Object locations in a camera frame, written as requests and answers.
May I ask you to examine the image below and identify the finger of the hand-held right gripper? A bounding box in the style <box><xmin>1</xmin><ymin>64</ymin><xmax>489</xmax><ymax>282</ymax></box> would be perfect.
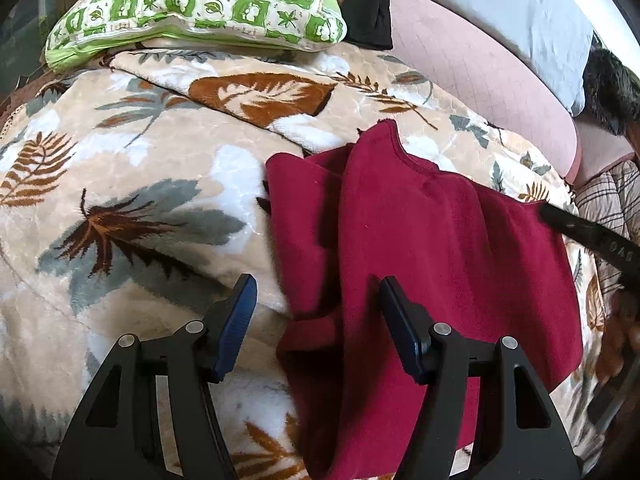
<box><xmin>539</xmin><ymin>201</ymin><xmax>601</xmax><ymax>250</ymax></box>

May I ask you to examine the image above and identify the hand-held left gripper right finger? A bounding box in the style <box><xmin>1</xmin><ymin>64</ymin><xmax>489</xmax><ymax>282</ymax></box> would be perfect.
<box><xmin>377</xmin><ymin>276</ymin><xmax>583</xmax><ymax>480</ymax></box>

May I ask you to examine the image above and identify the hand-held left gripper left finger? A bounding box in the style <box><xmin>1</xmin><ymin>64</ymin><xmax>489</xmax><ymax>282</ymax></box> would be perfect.
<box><xmin>51</xmin><ymin>274</ymin><xmax>259</xmax><ymax>480</ymax></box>

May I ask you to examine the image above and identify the dark red sweater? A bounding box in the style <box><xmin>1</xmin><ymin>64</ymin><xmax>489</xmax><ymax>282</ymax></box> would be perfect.
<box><xmin>264</xmin><ymin>119</ymin><xmax>583</xmax><ymax>480</ymax></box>

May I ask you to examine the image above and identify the plaid quilt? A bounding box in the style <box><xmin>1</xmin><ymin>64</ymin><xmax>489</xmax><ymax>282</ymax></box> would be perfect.
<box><xmin>572</xmin><ymin>159</ymin><xmax>640</xmax><ymax>301</ymax></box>

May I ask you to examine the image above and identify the dark furry cloth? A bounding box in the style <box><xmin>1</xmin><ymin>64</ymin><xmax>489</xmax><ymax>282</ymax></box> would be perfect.
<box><xmin>582</xmin><ymin>47</ymin><xmax>640</xmax><ymax>137</ymax></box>

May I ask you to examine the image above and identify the pink quilted bed sheet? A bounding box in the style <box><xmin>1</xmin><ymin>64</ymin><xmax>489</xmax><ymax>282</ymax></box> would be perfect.
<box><xmin>387</xmin><ymin>0</ymin><xmax>638</xmax><ymax>186</ymax></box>

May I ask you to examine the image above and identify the leaf print fleece blanket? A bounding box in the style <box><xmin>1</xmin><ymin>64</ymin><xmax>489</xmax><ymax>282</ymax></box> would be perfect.
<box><xmin>0</xmin><ymin>47</ymin><xmax>608</xmax><ymax>480</ymax></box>

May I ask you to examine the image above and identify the light blue pillow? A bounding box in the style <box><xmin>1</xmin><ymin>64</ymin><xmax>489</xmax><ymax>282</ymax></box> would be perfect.
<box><xmin>405</xmin><ymin>0</ymin><xmax>596</xmax><ymax>117</ymax></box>

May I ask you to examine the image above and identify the black cloth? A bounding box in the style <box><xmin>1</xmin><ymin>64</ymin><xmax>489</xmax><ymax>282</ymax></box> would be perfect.
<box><xmin>325</xmin><ymin>0</ymin><xmax>395</xmax><ymax>52</ymax></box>

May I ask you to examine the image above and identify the brown quilted bedspread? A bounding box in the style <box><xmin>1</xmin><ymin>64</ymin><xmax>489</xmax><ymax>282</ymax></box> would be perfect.
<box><xmin>0</xmin><ymin>77</ymin><xmax>61</xmax><ymax>133</ymax></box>

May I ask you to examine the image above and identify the green checked pillow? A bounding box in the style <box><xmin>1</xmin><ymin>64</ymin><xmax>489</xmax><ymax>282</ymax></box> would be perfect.
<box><xmin>45</xmin><ymin>0</ymin><xmax>348</xmax><ymax>73</ymax></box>

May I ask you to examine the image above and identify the stained glass door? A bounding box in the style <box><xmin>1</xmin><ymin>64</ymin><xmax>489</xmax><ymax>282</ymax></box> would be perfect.
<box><xmin>0</xmin><ymin>0</ymin><xmax>116</xmax><ymax>92</ymax></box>

